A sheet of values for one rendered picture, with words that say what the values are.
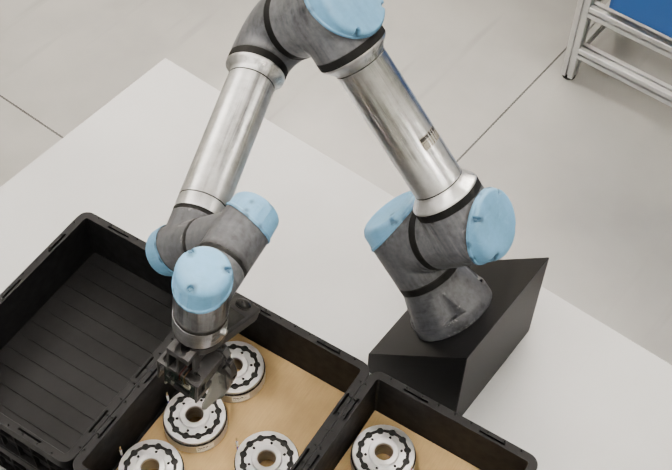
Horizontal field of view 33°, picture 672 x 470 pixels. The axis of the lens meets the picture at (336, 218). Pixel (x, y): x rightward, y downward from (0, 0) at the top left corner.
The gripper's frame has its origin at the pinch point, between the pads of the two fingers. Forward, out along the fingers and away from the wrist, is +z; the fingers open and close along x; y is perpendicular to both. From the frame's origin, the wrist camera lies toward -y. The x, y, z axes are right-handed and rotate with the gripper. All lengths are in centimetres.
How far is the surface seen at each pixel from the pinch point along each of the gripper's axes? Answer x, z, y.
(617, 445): 60, 23, -42
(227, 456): 6.7, 16.3, 2.2
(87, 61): -126, 118, -114
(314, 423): 15.1, 15.3, -10.5
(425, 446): 32.4, 13.1, -16.9
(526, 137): 2, 101, -161
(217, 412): 1.3, 14.2, -2.3
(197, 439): 1.6, 13.7, 3.6
